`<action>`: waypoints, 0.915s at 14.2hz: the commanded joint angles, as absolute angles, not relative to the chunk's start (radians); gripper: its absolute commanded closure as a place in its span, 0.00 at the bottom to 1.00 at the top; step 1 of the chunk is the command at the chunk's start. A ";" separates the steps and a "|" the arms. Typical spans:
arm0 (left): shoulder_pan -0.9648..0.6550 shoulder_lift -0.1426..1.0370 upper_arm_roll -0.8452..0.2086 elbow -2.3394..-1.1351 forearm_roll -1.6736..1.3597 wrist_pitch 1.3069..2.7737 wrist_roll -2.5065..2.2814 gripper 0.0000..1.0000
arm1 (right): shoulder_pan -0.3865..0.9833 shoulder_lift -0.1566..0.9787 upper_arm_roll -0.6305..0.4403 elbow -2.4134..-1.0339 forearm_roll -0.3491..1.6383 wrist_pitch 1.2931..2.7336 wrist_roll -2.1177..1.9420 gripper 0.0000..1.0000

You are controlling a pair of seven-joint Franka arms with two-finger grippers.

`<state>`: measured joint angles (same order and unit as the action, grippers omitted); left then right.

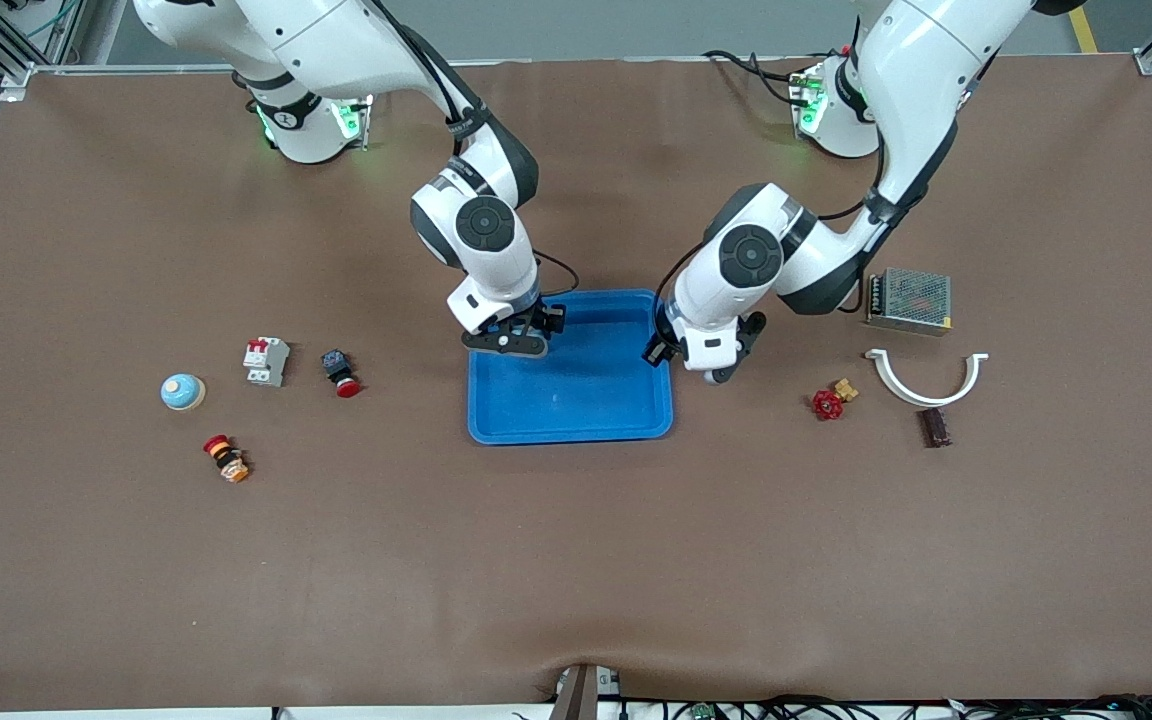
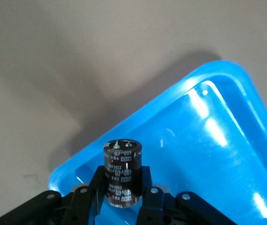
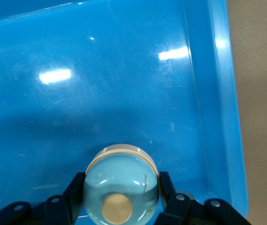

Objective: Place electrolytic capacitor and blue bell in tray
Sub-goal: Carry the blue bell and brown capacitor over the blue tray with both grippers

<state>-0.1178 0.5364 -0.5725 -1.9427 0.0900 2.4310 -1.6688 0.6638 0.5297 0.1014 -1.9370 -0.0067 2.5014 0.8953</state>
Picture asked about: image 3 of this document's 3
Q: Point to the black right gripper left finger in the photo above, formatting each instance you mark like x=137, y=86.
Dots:
x=58, y=208

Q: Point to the blue call bell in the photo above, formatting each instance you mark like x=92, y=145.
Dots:
x=121, y=185

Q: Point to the blue plastic tray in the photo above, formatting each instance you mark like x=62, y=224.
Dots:
x=100, y=82

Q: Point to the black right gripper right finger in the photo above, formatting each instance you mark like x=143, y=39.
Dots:
x=182, y=208

